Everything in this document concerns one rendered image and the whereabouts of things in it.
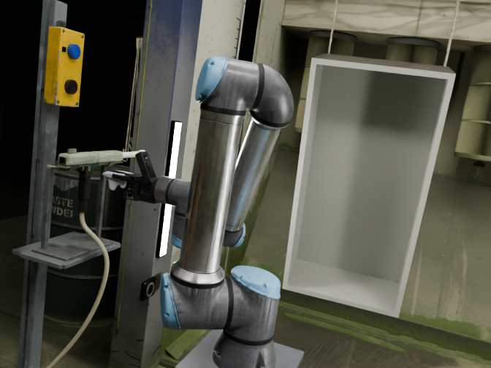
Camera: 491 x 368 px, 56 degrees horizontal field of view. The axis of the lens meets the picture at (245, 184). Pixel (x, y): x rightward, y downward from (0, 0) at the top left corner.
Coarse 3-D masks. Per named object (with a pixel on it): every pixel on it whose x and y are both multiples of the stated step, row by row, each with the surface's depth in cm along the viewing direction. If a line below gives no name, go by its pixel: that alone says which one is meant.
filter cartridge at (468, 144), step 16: (480, 48) 297; (480, 64) 297; (480, 80) 297; (480, 96) 296; (464, 112) 307; (480, 112) 295; (464, 128) 304; (480, 128) 294; (464, 144) 303; (480, 144) 296; (480, 160) 305
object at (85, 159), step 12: (60, 156) 151; (72, 156) 152; (84, 156) 157; (96, 156) 163; (108, 156) 170; (120, 156) 177; (132, 156) 187; (84, 168) 161; (84, 180) 161; (84, 192) 162; (84, 204) 164
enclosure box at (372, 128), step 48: (336, 96) 242; (384, 96) 234; (432, 96) 227; (336, 144) 250; (384, 144) 241; (432, 144) 230; (336, 192) 258; (384, 192) 249; (336, 240) 267; (384, 240) 258; (288, 288) 247; (336, 288) 252; (384, 288) 256
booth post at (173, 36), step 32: (160, 0) 198; (192, 0) 201; (160, 32) 199; (192, 32) 206; (160, 64) 201; (192, 64) 212; (160, 96) 202; (160, 128) 204; (160, 160) 206; (128, 256) 217; (128, 288) 219; (160, 288) 224; (128, 320) 221; (160, 320) 231; (128, 352) 223
